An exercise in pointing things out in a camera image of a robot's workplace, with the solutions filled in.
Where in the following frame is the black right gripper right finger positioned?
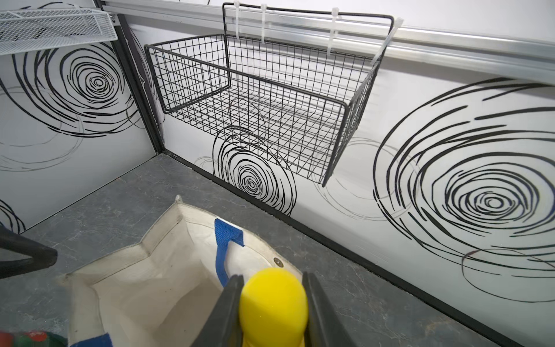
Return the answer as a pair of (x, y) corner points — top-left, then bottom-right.
(302, 272), (356, 347)

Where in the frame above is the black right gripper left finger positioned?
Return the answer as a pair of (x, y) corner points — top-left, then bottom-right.
(192, 275), (244, 347)

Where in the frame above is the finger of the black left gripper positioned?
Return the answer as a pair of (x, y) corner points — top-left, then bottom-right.
(1, 225), (58, 279)

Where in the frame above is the orange soap bottle yellow cap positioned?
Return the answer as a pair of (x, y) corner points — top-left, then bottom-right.
(238, 267), (309, 347)

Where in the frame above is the white bag with blue handles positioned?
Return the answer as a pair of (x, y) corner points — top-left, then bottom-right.
(64, 198), (301, 346)

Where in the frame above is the green soap bottle red cap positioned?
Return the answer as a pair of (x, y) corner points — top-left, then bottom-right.
(1, 331), (68, 347)

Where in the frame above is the white wire wall shelf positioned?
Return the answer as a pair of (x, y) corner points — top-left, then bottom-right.
(1, 7), (118, 56)

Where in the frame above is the black wire wall basket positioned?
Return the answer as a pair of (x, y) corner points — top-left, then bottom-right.
(145, 1), (399, 185)

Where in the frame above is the aluminium wall rail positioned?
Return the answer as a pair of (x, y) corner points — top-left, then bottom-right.
(101, 0), (555, 85)

